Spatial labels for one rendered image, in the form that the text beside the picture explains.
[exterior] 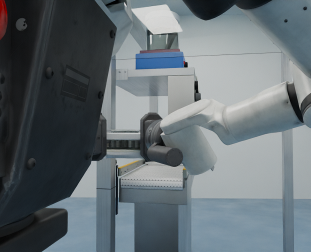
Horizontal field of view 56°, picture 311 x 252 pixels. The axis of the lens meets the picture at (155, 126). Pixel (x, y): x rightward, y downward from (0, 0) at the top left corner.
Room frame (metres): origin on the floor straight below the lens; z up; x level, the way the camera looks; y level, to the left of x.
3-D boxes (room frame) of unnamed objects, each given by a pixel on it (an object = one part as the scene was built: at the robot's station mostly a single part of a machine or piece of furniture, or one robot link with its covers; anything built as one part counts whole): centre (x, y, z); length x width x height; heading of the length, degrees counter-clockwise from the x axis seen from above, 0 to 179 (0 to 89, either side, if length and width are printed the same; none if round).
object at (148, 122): (0.70, -0.01, 1.00); 0.12 x 0.10 x 0.13; 22
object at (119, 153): (0.91, 0.07, 0.96); 0.24 x 0.24 x 0.02; 80
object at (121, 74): (1.18, 0.14, 1.25); 0.05 x 0.01 x 0.04; 80
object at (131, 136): (0.91, 0.07, 1.00); 0.25 x 0.24 x 0.02; 80
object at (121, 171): (1.86, 0.04, 0.85); 1.32 x 0.02 x 0.03; 170
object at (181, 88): (1.25, -0.12, 1.14); 0.22 x 0.11 x 0.20; 170
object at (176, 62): (1.29, -0.04, 1.32); 0.21 x 0.20 x 0.09; 80
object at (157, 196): (1.85, -0.09, 0.77); 1.30 x 0.29 x 0.10; 170
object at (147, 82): (1.47, -0.02, 1.25); 0.62 x 0.38 x 0.04; 170
